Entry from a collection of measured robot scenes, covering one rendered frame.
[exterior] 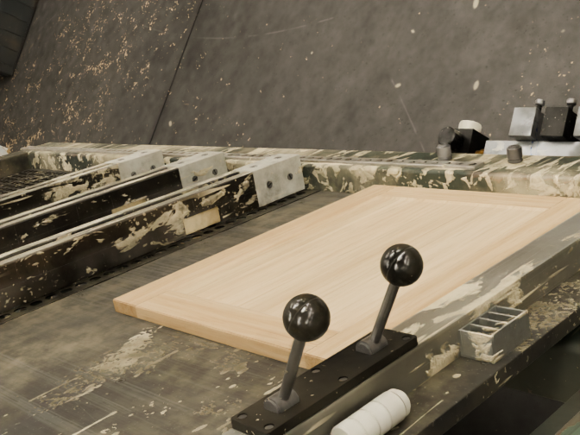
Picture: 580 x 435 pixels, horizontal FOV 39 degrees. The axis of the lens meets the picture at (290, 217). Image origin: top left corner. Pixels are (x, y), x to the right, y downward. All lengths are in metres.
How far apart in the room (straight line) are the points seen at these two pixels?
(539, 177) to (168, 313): 0.60
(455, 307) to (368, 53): 2.14
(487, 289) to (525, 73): 1.67
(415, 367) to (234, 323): 0.27
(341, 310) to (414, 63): 1.90
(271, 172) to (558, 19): 1.25
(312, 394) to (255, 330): 0.24
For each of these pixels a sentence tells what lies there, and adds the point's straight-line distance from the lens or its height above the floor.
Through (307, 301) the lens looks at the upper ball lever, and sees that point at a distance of 0.64.
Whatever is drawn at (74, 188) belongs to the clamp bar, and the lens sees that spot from 1.88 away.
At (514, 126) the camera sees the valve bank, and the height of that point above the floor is 0.76.
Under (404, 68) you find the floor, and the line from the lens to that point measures 2.83.
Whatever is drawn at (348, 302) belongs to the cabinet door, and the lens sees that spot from 1.00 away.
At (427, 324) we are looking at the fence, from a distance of 0.86.
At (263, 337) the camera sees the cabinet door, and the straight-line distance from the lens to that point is 0.94.
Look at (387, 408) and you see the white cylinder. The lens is 0.75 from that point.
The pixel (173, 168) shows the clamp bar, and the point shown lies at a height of 1.04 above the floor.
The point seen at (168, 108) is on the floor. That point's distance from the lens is 3.76.
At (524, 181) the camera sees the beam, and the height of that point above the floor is 0.90.
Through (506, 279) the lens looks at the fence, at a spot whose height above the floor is 1.20.
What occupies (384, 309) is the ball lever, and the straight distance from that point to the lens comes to 0.76.
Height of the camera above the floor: 2.00
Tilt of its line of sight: 43 degrees down
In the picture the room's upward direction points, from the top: 69 degrees counter-clockwise
